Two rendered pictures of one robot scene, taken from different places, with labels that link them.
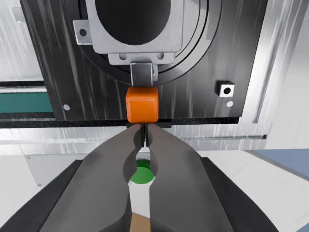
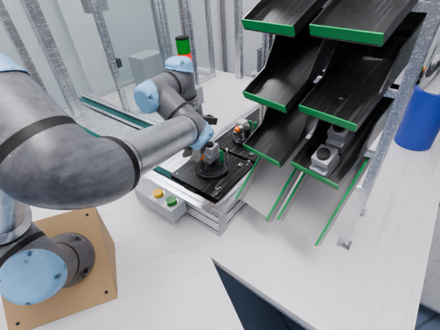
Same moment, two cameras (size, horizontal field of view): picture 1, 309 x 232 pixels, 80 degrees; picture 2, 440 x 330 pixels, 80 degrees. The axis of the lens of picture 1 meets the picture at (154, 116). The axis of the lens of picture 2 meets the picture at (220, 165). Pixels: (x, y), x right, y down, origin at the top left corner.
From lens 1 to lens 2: 0.93 m
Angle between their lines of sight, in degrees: 74
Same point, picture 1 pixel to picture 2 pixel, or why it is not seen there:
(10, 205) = not seen: hidden behind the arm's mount
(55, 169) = (148, 186)
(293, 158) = not seen: outside the picture
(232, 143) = (209, 209)
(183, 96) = (205, 185)
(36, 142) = (155, 178)
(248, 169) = (206, 275)
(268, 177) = (213, 293)
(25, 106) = (165, 173)
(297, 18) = not seen: hidden behind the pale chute
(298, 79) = (254, 236)
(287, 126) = (241, 257)
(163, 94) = (201, 183)
